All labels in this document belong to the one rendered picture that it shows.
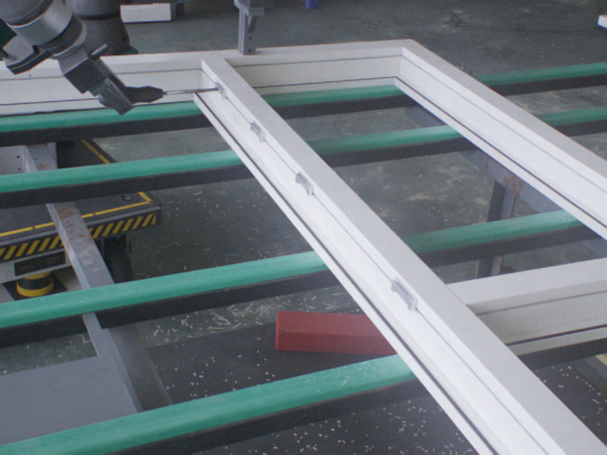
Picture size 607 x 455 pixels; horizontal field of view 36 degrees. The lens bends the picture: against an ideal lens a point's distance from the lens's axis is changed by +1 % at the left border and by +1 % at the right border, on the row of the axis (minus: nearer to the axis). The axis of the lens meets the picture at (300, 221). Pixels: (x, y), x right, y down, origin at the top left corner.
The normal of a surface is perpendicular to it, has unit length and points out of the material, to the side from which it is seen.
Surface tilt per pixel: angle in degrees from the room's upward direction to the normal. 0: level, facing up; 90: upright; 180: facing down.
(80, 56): 40
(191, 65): 90
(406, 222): 0
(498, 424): 90
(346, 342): 90
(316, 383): 0
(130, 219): 90
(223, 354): 0
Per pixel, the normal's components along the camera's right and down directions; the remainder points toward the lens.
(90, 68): 0.35, 0.69
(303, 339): 0.02, 0.47
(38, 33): 0.15, 0.79
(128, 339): 0.07, -0.88
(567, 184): -0.92, 0.12
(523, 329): 0.38, 0.47
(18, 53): -0.41, -0.49
